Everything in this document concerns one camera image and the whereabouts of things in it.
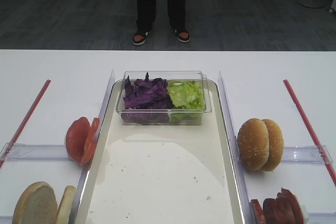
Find red tape strip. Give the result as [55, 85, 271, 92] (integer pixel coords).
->
[0, 79, 51, 168]
[283, 79, 335, 185]

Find front tomato slice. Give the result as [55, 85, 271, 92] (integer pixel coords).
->
[65, 117, 90, 163]

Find tomato slice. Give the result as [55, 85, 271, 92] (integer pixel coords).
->
[65, 117, 90, 163]
[80, 118, 100, 166]

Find sesame bun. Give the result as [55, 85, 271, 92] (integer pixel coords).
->
[237, 118, 269, 171]
[261, 119, 284, 172]

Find metal serving tray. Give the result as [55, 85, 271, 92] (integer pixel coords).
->
[75, 81, 244, 223]

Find green lettuce leaves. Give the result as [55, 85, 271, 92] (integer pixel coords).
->
[167, 80, 205, 125]

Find purple cabbage shreds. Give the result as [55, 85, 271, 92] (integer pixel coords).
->
[121, 74, 173, 124]

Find white cheese block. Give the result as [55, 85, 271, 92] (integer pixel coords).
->
[300, 205, 309, 224]

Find large bottom bun half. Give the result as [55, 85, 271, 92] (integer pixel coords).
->
[12, 182, 57, 224]

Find clear long divider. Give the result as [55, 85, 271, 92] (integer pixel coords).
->
[68, 69, 115, 224]
[217, 71, 256, 223]

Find thin bottom bun half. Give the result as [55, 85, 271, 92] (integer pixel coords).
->
[56, 185, 76, 224]

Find right sesame bun top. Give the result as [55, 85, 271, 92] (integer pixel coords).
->
[261, 119, 284, 172]

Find left clear long divider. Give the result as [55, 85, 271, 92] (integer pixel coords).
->
[68, 69, 115, 224]

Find left sesame bun top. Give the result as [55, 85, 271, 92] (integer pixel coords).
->
[237, 118, 269, 171]

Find left red tape strip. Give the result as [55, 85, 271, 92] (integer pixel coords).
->
[0, 79, 51, 168]

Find right upper clear cross divider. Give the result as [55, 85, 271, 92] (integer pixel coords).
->
[281, 145, 333, 164]

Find person in black trousers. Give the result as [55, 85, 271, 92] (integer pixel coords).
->
[129, 0, 191, 47]

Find clear cross divider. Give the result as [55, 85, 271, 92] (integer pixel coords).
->
[281, 145, 333, 164]
[1, 143, 71, 161]

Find right clear long divider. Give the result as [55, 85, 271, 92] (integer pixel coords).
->
[217, 71, 256, 223]

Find rear tomato slice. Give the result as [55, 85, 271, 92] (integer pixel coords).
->
[80, 118, 100, 166]

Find brown meat patties stack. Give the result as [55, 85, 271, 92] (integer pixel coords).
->
[263, 188, 305, 224]

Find red bacon slice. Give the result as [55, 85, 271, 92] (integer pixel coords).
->
[250, 199, 266, 224]

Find clear plastic salad container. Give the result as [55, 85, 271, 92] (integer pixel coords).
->
[116, 71, 212, 125]

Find right red tape strip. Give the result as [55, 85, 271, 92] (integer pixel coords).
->
[283, 79, 335, 185]

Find left upper clear cross divider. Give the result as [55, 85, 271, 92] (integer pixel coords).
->
[1, 143, 71, 161]

